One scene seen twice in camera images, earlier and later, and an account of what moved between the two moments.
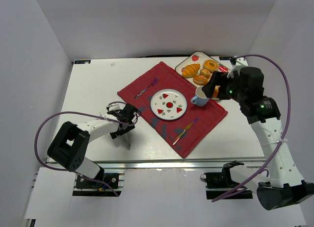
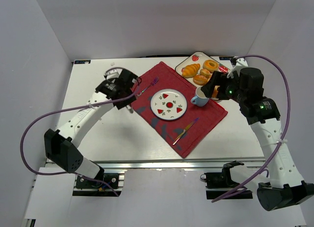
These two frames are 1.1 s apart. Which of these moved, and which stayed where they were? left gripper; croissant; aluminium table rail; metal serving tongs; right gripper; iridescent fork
Moved: left gripper; metal serving tongs
Stayed: croissant; right gripper; iridescent fork; aluminium table rail
